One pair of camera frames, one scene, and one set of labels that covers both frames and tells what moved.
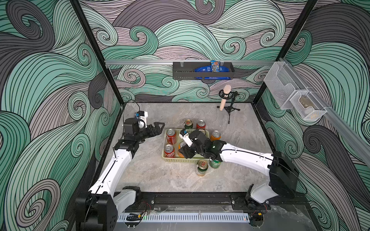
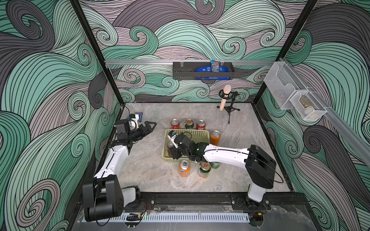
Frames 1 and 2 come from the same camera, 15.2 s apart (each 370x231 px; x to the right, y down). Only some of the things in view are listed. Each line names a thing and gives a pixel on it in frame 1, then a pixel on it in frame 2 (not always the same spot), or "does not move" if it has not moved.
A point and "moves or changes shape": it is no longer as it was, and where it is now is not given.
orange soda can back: (215, 135) does not move
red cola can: (201, 125) does not move
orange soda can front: (181, 144) moves or changes shape
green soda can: (215, 164) does not move
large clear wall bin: (283, 82) does not move
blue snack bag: (208, 69) does not move
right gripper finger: (187, 151) -> (176, 153)
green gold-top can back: (189, 124) does not move
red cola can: (171, 136) moves or changes shape
